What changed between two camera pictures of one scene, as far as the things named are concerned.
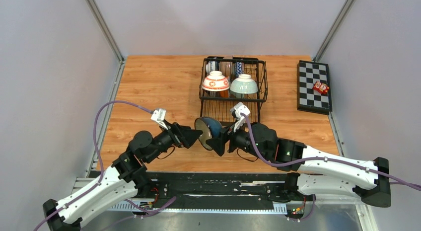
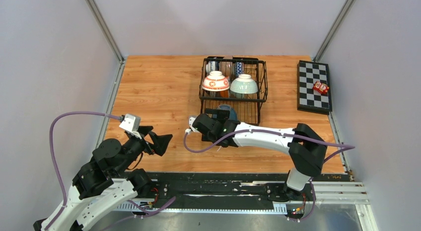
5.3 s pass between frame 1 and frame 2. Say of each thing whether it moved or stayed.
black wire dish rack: stayed
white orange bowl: stayed
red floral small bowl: stayed
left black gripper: moved
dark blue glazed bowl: moved
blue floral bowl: stayed
